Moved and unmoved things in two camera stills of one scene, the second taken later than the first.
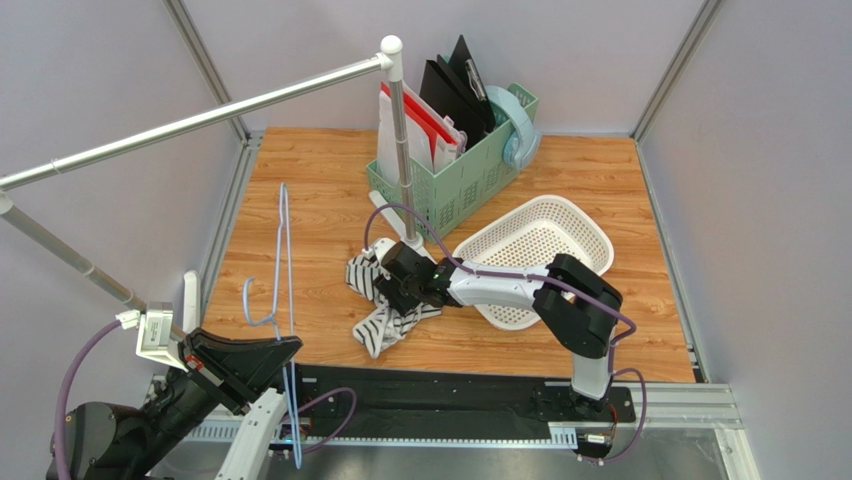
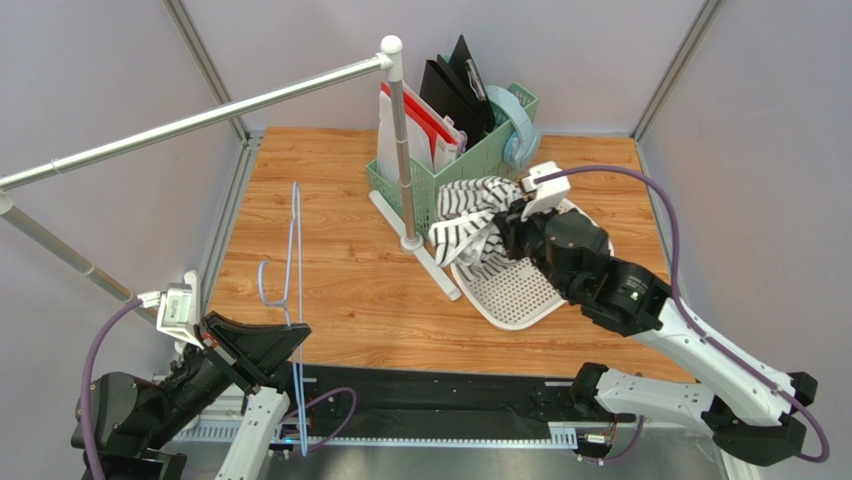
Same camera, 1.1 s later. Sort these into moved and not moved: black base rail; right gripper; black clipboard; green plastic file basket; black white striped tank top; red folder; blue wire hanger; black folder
Moved: blue wire hanger; right gripper; black white striped tank top
Not moved: black folder; green plastic file basket; black clipboard; black base rail; red folder
